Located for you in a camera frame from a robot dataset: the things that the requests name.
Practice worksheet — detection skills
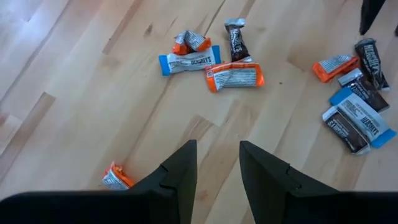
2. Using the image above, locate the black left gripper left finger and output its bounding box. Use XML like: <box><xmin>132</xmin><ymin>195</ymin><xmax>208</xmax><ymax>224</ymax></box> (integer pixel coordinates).
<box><xmin>129</xmin><ymin>139</ymin><xmax>198</xmax><ymax>224</ymax></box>

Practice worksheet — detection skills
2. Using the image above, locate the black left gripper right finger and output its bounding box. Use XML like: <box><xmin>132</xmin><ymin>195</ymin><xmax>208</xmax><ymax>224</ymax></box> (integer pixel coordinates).
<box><xmin>238</xmin><ymin>139</ymin><xmax>340</xmax><ymax>224</ymax></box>

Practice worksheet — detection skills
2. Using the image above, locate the crumpled orange Reese's candy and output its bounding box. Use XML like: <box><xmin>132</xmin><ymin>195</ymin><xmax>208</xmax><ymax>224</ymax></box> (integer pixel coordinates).
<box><xmin>172</xmin><ymin>29</ymin><xmax>213</xmax><ymax>56</ymax></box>

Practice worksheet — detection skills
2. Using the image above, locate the brown Hershey's chocolate candy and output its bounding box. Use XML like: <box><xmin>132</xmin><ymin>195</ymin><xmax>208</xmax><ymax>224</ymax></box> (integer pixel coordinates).
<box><xmin>223</xmin><ymin>17</ymin><xmax>253</xmax><ymax>63</ymax></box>
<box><xmin>353</xmin><ymin>37</ymin><xmax>392</xmax><ymax>92</ymax></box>
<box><xmin>337</xmin><ymin>67</ymin><xmax>391</xmax><ymax>113</ymax></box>
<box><xmin>322</xmin><ymin>105</ymin><xmax>372</xmax><ymax>156</ymax></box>

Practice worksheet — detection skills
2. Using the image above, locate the blue white Hershey's candy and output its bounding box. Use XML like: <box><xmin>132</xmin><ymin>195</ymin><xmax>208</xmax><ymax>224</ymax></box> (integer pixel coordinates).
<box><xmin>157</xmin><ymin>45</ymin><xmax>223</xmax><ymax>77</ymax></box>
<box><xmin>328</xmin><ymin>86</ymin><xmax>398</xmax><ymax>149</ymax></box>

